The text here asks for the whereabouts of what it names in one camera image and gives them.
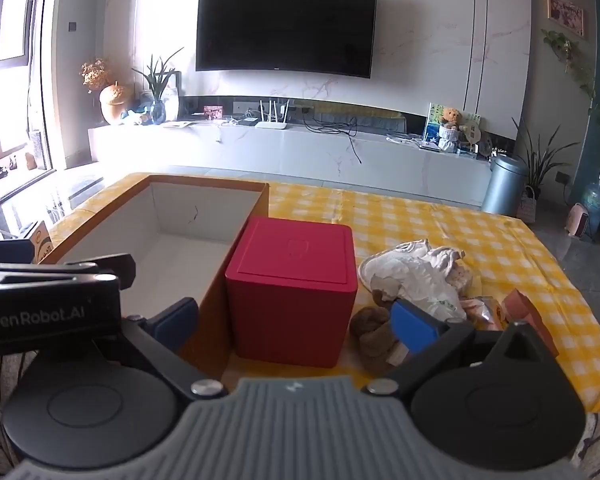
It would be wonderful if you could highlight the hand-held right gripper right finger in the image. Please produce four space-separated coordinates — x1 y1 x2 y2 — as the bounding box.
362 299 557 404

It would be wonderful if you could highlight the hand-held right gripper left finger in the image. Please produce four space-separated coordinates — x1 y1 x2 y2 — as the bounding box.
120 296 229 402

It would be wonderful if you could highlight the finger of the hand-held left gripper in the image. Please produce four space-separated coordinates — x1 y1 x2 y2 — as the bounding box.
0 238 36 264
0 254 137 292

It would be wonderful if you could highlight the white tissue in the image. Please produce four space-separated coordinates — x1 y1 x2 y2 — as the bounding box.
380 260 467 322

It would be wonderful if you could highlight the brown plush toy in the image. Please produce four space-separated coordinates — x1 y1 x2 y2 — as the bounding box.
349 280 414 375

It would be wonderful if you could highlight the clear packet with orange label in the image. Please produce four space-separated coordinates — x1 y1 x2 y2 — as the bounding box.
459 296 507 332

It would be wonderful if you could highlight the cardboard box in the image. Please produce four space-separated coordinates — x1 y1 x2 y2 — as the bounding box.
55 172 271 382

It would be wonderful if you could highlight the small printed carton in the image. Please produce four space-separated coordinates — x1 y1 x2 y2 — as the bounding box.
29 219 55 264

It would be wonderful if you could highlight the pink white fluffy cloth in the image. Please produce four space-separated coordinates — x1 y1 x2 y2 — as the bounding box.
447 262 474 297

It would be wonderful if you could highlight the white towel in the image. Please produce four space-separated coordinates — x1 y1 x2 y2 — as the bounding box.
358 239 467 291

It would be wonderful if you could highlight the yellow checkered tablecloth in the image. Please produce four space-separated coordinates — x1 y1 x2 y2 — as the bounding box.
45 172 600 414

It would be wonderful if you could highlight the pink sponge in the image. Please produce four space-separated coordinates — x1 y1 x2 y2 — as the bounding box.
500 287 561 359

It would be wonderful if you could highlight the red square box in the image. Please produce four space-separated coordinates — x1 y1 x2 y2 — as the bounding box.
224 216 359 369

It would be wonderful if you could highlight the grey metal trash can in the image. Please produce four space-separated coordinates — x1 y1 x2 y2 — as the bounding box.
481 153 529 217

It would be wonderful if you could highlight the potted long leaf plant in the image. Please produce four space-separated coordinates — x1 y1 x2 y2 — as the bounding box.
511 117 582 224

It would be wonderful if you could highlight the blue toy figure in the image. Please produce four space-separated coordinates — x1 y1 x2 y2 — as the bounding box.
121 107 152 126

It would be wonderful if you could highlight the acorn shaped vase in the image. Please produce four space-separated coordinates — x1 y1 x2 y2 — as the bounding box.
99 81 131 126

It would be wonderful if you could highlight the green plant in glass vase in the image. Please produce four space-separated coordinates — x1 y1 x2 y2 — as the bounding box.
131 47 186 125

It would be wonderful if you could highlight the glass balcony door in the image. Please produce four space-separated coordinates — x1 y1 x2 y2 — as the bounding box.
0 0 57 217

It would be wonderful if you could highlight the small pink heater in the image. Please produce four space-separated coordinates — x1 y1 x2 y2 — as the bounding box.
564 203 594 239

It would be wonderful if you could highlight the dried flower bunch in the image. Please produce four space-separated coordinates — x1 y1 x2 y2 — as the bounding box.
80 58 112 94

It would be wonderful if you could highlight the round hand fan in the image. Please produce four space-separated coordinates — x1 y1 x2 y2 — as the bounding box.
461 113 484 154

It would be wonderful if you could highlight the white marble television cabinet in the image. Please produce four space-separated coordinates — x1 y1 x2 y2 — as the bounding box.
87 95 517 211

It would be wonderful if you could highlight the teddy bear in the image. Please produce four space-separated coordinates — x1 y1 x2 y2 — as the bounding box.
437 107 464 154

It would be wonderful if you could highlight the white framed picture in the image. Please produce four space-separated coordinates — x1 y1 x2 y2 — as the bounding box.
162 72 182 119

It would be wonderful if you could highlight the blue water bottle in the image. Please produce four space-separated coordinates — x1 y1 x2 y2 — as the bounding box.
579 165 600 234

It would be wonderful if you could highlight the white router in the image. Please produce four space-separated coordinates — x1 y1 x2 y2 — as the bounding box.
256 100 294 130

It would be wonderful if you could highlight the hanging vine plant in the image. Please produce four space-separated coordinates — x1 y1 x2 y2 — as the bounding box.
540 28 600 182

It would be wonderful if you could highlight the grey stone pedestal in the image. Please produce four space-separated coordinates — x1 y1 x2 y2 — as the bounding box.
28 129 49 171

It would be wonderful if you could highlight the black cable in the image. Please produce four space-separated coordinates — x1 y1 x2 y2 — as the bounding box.
302 107 364 164

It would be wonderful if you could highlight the black wall television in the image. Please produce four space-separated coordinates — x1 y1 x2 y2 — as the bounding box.
195 0 379 80

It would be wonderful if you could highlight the framed wall picture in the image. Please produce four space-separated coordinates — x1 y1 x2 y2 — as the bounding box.
546 0 586 41

